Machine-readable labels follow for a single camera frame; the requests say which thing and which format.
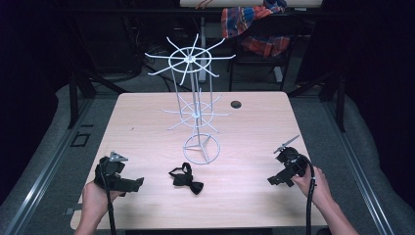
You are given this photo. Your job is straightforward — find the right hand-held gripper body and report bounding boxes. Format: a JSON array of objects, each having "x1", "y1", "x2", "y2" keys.
[{"x1": 273, "y1": 134, "x2": 309, "y2": 184}]

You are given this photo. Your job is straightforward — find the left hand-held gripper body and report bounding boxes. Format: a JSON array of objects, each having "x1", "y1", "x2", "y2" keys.
[{"x1": 93, "y1": 151, "x2": 130, "y2": 194}]

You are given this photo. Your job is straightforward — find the black bow tie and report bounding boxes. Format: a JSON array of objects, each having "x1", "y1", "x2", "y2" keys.
[{"x1": 167, "y1": 162, "x2": 206, "y2": 196}]

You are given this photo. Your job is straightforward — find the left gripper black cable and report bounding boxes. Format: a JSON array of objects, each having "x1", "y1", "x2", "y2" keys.
[{"x1": 98, "y1": 162, "x2": 118, "y2": 235}]

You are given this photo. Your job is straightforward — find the black metal stand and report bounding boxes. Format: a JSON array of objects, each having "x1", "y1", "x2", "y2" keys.
[
  {"x1": 66, "y1": 69, "x2": 98, "y2": 130},
  {"x1": 287, "y1": 70, "x2": 347, "y2": 133}
]

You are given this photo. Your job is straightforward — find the person's right hand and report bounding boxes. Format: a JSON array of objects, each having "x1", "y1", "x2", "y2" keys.
[{"x1": 291, "y1": 165, "x2": 335, "y2": 211}]

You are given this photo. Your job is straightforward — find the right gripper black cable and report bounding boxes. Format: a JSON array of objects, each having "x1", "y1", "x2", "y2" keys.
[{"x1": 295, "y1": 153, "x2": 318, "y2": 235}]

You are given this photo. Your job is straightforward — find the aluminium floor rail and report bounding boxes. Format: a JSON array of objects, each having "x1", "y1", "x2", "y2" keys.
[
  {"x1": 321, "y1": 97, "x2": 396, "y2": 235},
  {"x1": 0, "y1": 97, "x2": 95, "y2": 235}
]

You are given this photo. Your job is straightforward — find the plaid cloth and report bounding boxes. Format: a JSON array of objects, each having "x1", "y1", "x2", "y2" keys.
[{"x1": 220, "y1": 0, "x2": 292, "y2": 59}]

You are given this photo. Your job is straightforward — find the white wire display rack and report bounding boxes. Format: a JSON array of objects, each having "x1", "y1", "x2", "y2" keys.
[{"x1": 144, "y1": 32, "x2": 237, "y2": 165}]

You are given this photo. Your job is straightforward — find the person's left hand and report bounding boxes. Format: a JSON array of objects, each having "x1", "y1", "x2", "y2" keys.
[{"x1": 80, "y1": 179, "x2": 127, "y2": 226}]

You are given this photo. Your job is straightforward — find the black chair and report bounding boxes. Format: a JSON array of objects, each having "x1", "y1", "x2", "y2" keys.
[{"x1": 227, "y1": 12, "x2": 297, "y2": 93}]

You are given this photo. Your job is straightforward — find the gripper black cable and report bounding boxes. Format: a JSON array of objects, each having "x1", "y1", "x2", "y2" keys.
[
  {"x1": 98, "y1": 162, "x2": 118, "y2": 235},
  {"x1": 295, "y1": 153, "x2": 318, "y2": 235}
]

